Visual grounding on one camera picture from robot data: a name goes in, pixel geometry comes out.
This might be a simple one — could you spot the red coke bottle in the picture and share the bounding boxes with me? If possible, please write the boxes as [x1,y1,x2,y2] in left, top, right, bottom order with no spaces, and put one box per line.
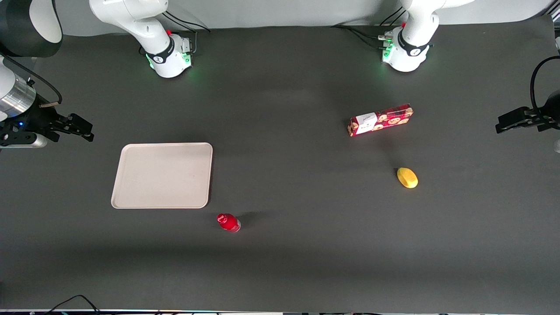
[217,213,242,233]

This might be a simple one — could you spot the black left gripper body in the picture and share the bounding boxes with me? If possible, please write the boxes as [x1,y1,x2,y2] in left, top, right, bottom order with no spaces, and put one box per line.
[531,89,560,132]

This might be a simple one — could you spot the black cable at table edge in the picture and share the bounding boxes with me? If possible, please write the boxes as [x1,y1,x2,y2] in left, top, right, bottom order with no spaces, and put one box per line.
[43,294,102,315]

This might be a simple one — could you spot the black cables at arm base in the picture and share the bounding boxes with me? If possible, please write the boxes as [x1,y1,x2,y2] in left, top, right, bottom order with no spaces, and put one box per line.
[331,6,407,49]
[139,10,211,56]

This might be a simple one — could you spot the black cables at left arm base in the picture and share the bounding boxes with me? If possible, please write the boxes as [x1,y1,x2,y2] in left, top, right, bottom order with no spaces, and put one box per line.
[331,6,407,49]

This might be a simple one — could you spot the red cookie box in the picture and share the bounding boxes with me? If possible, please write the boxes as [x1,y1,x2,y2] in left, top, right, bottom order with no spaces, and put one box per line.
[347,103,414,137]

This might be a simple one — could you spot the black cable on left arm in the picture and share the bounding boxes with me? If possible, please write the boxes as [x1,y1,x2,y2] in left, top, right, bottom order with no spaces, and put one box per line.
[530,56,560,111]

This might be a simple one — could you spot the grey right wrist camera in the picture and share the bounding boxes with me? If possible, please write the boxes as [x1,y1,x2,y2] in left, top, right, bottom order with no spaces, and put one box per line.
[0,133,48,150]

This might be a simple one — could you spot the beige plastic tray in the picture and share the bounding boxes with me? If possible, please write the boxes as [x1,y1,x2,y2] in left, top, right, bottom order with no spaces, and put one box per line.
[111,142,214,209]

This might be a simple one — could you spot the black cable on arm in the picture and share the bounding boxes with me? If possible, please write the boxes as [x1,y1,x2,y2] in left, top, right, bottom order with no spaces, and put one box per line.
[0,53,63,106]
[530,56,560,111]

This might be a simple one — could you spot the yellow lemon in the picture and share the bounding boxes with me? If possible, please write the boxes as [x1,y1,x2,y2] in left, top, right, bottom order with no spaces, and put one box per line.
[397,167,419,189]

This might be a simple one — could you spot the black cables at right arm base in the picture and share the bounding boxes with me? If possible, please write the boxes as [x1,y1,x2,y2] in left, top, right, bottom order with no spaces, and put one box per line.
[139,10,211,56]

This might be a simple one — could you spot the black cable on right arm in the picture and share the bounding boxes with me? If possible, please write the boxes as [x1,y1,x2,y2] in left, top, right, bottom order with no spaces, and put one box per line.
[0,53,63,106]

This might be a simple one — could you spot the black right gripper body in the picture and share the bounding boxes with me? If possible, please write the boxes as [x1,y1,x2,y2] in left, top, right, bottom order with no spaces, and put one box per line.
[0,105,67,142]

